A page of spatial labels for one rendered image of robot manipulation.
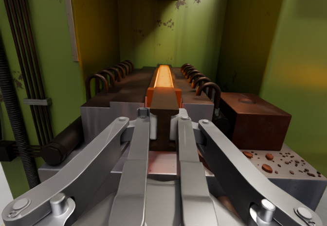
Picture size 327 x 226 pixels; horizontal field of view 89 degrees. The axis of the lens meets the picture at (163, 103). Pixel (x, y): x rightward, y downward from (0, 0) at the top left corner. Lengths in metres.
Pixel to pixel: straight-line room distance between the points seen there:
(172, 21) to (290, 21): 0.41
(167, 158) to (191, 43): 0.54
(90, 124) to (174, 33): 0.53
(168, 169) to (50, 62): 0.34
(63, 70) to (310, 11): 0.53
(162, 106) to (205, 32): 0.60
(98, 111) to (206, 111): 0.16
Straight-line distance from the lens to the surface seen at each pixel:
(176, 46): 0.71
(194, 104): 0.25
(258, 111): 0.30
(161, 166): 0.24
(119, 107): 0.26
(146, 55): 0.72
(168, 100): 0.17
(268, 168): 0.28
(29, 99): 0.48
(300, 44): 0.47
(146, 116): 0.15
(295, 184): 0.30
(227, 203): 0.26
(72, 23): 0.41
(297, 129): 0.53
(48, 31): 0.44
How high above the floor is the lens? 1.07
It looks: 20 degrees down
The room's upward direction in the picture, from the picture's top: 2 degrees clockwise
